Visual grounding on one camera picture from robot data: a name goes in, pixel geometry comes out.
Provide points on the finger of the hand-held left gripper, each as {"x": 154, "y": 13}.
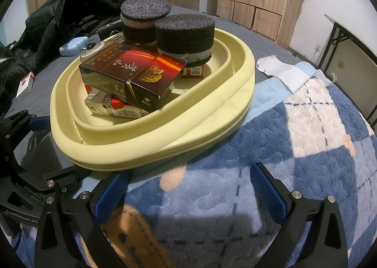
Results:
{"x": 39, "y": 123}
{"x": 63, "y": 175}

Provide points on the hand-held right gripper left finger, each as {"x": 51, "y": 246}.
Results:
{"x": 109, "y": 197}

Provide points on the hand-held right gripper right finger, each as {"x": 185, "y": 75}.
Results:
{"x": 266, "y": 194}

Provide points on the yellow plastic basin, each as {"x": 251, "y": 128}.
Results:
{"x": 147, "y": 144}

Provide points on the round metal tin black knob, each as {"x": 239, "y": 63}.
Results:
{"x": 94, "y": 47}

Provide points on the dark red cigarette carton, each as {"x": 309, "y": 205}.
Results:
{"x": 117, "y": 70}

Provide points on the black foam cylinder thin lid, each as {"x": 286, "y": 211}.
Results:
{"x": 144, "y": 8}

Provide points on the black foam cylinder thick top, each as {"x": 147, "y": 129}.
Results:
{"x": 182, "y": 35}

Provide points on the red white cigarette pack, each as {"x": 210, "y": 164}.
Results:
{"x": 25, "y": 83}

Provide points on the blue white checkered blanket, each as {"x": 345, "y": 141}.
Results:
{"x": 235, "y": 150}

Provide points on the red silver cigarette pack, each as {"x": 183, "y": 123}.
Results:
{"x": 117, "y": 108}

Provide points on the light blue case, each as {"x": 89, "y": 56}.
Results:
{"x": 72, "y": 46}

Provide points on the black jacket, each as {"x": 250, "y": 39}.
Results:
{"x": 59, "y": 11}

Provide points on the white cloth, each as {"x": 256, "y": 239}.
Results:
{"x": 282, "y": 72}

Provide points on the black folding table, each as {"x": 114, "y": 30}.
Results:
{"x": 341, "y": 24}

